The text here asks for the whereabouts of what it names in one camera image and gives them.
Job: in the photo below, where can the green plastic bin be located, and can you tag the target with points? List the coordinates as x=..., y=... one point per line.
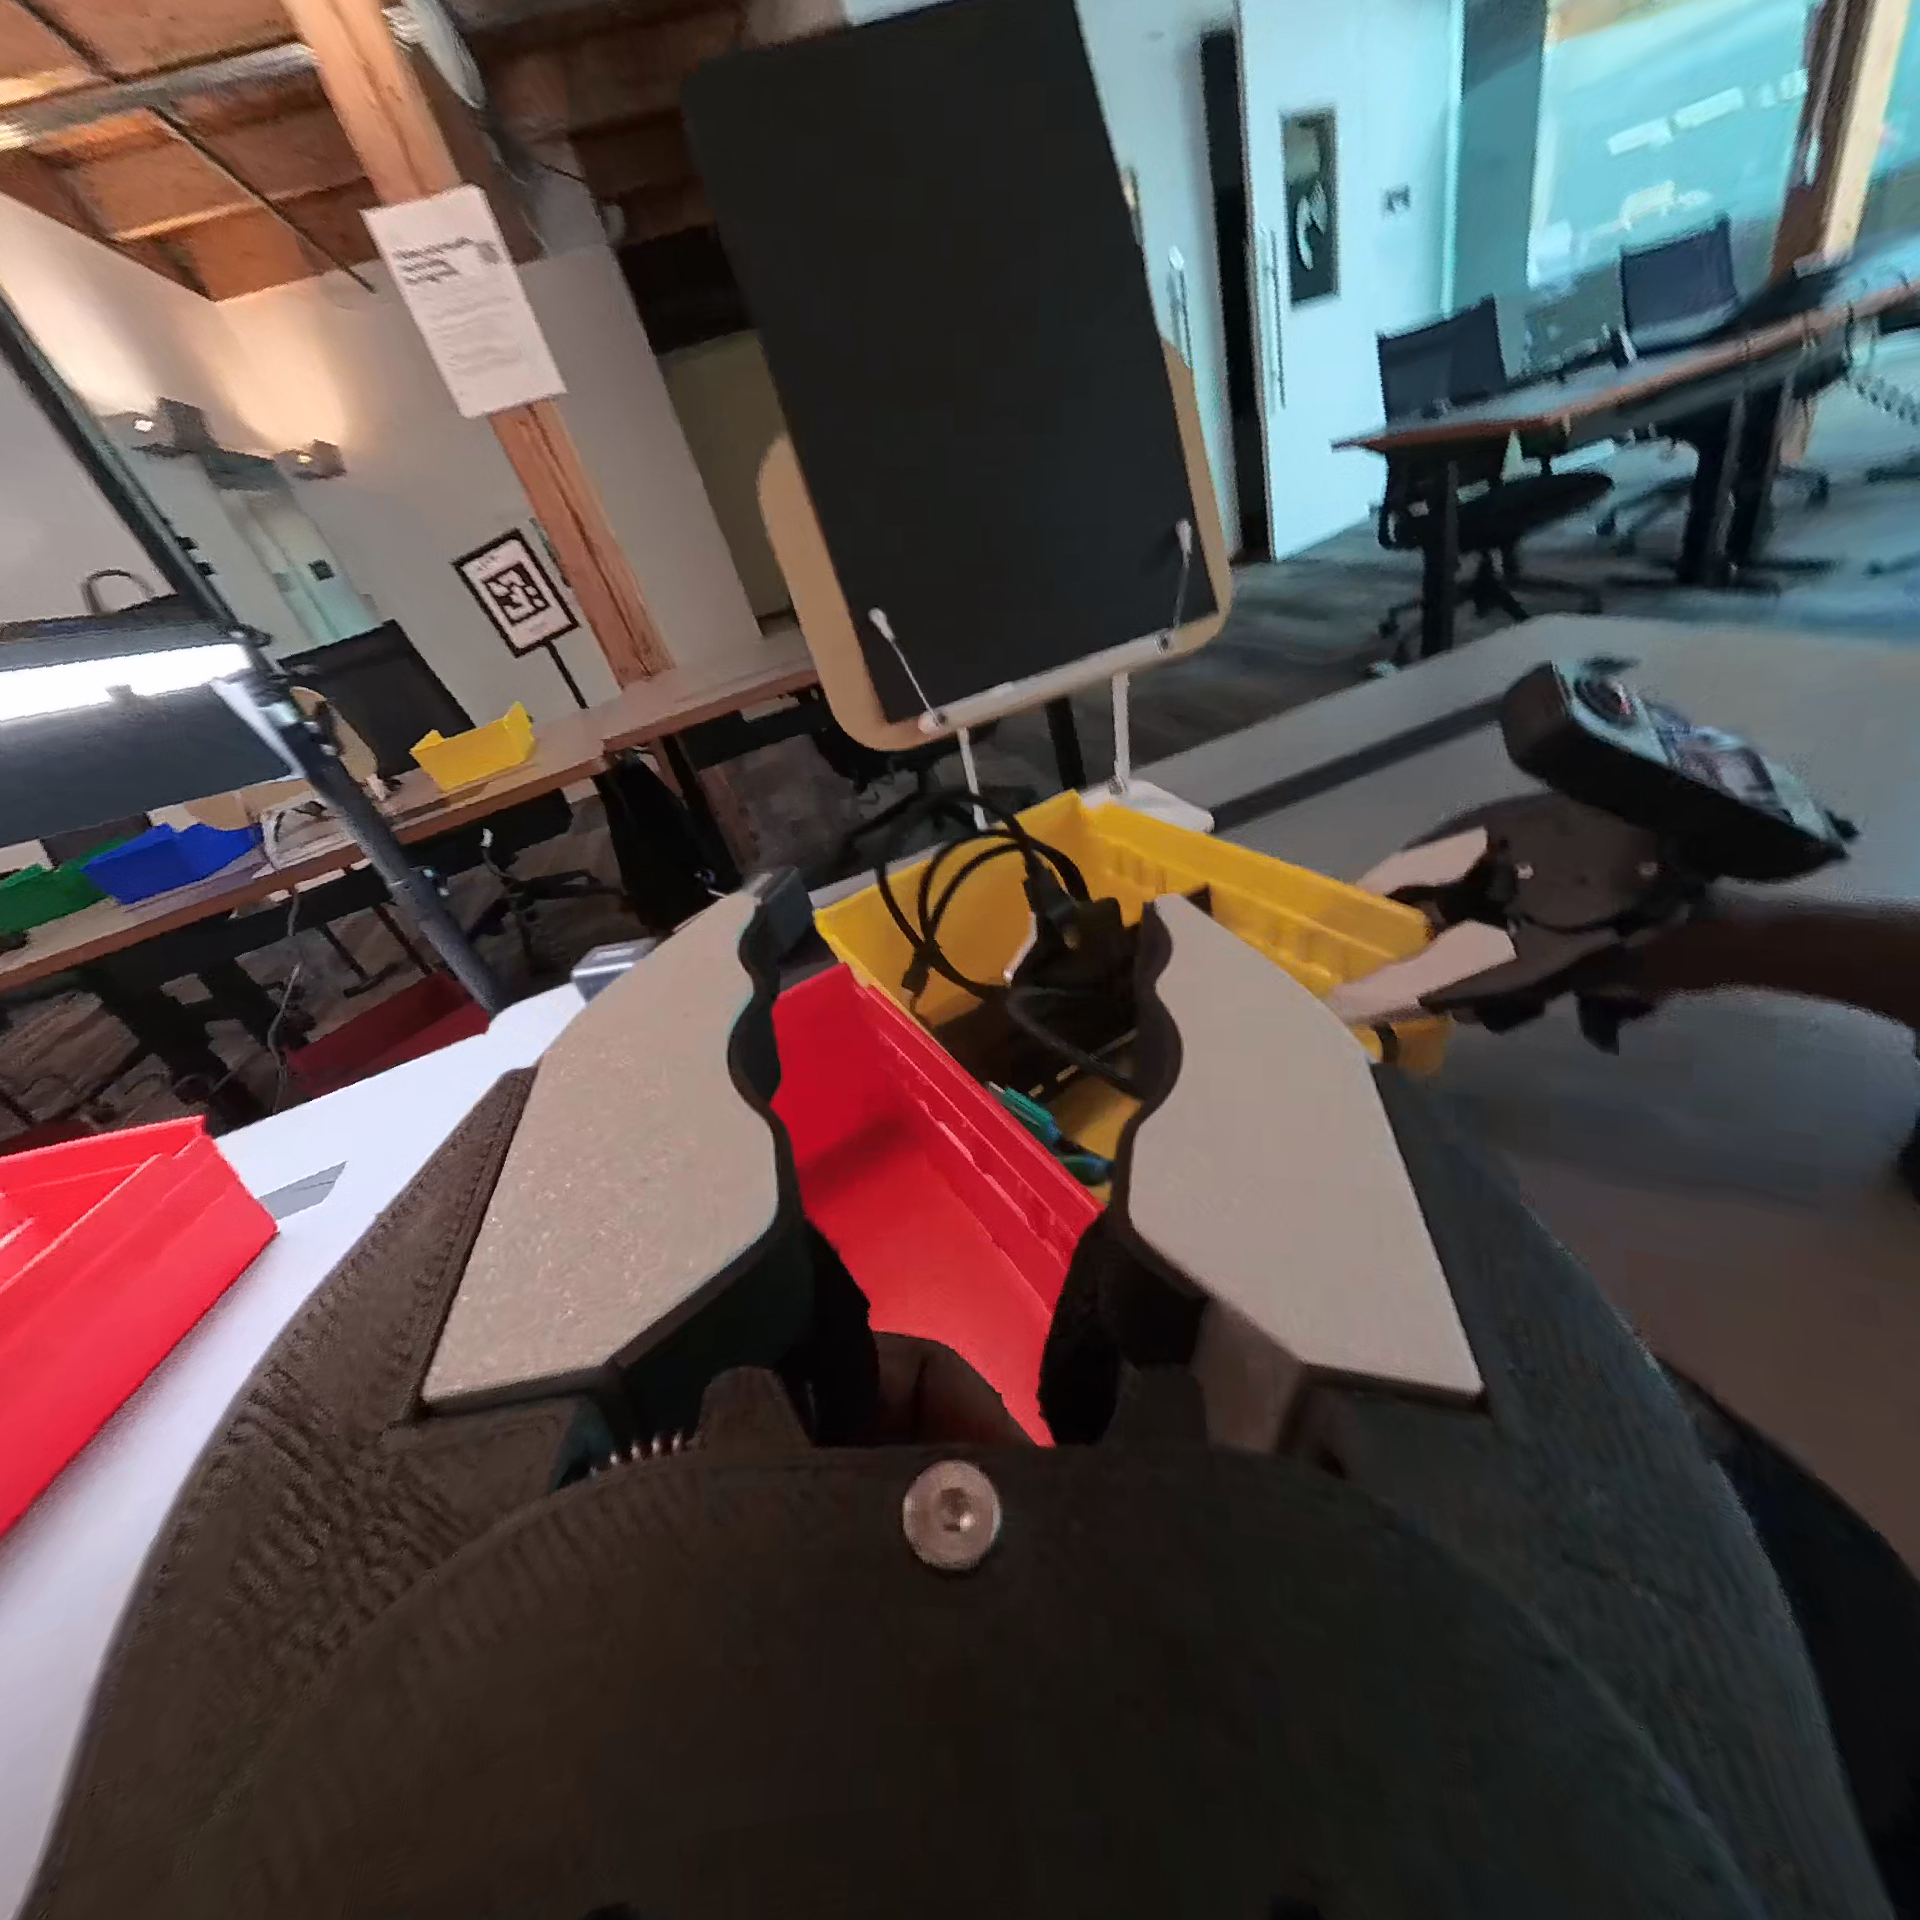
x=43, y=896

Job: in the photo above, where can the blue plastic bin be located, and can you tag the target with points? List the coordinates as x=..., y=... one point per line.
x=182, y=862

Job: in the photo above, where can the black board on stand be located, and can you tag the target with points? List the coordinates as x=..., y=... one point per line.
x=961, y=360

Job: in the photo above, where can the small yellow plastic bin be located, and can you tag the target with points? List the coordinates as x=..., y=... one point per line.
x=476, y=746

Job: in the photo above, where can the black white fiducial sign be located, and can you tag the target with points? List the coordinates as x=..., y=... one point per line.
x=516, y=590

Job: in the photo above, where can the black office chair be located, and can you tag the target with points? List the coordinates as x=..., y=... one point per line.
x=1681, y=278
x=375, y=690
x=1440, y=360

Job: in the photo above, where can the wooden support post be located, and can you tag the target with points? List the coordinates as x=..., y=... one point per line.
x=585, y=524

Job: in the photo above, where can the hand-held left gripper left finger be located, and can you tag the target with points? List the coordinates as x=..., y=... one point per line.
x=630, y=1185

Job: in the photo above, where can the wooden top office desk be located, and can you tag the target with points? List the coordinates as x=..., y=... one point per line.
x=1620, y=394

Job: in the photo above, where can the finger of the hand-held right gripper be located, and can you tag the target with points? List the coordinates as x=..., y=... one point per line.
x=1440, y=868
x=1411, y=979

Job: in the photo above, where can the grey table outlet box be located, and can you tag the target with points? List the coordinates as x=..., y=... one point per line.
x=609, y=967

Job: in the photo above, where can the phone icon door sign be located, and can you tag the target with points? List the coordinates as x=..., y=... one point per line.
x=1310, y=201

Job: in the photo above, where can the black pole stand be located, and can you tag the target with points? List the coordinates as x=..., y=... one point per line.
x=377, y=843

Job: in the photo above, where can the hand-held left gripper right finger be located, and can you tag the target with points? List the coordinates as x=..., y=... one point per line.
x=1290, y=1185

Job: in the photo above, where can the person's right forearm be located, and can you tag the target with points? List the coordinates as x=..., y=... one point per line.
x=1799, y=960

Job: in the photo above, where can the white paper notice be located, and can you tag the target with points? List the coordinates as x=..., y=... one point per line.
x=464, y=299

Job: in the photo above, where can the long wooden desk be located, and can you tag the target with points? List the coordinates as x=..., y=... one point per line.
x=630, y=735

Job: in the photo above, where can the LED light panel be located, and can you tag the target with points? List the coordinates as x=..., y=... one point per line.
x=119, y=682

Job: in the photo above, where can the person's black printed shirt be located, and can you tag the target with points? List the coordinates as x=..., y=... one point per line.
x=1874, y=1651

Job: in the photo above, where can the red plastic bin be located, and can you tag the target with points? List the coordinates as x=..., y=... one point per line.
x=914, y=1185
x=106, y=1275

